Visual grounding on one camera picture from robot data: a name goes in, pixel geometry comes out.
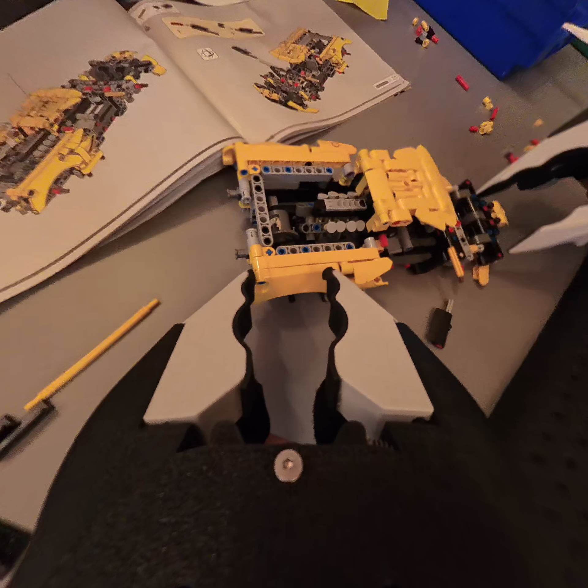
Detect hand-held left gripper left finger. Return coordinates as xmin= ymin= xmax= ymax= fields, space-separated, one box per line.
xmin=142 ymin=270 xmax=258 ymax=437

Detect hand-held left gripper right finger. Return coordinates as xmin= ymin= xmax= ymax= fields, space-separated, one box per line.
xmin=322 ymin=267 xmax=435 ymax=443

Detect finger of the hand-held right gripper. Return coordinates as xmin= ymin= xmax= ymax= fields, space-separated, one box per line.
xmin=509 ymin=203 xmax=588 ymax=255
xmin=475 ymin=121 xmax=588 ymax=197

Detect black toy axle connector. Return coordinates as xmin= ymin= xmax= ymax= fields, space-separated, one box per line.
xmin=425 ymin=307 xmax=453 ymax=346

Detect yellow toy brick car model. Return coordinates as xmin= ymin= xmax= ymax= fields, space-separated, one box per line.
xmin=223 ymin=140 xmax=510 ymax=304

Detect scattered small toy brick pieces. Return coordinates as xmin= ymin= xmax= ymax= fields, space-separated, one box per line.
xmin=411 ymin=17 xmax=545 ymax=164

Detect yellow thin toy rod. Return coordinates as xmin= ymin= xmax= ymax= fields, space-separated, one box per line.
xmin=24 ymin=299 xmax=160 ymax=411

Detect blue storage bin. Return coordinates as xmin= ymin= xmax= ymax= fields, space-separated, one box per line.
xmin=413 ymin=0 xmax=588 ymax=81

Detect black dimpled chair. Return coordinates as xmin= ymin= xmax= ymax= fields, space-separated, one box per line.
xmin=487 ymin=257 xmax=588 ymax=588

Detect black toy brick panel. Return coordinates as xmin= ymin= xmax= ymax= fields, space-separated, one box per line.
xmin=0 ymin=400 xmax=56 ymax=460

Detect yellow paper piece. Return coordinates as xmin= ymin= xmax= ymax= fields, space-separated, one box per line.
xmin=337 ymin=0 xmax=390 ymax=20

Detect open instruction booklet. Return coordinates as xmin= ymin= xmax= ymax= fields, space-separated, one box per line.
xmin=0 ymin=0 xmax=411 ymax=304

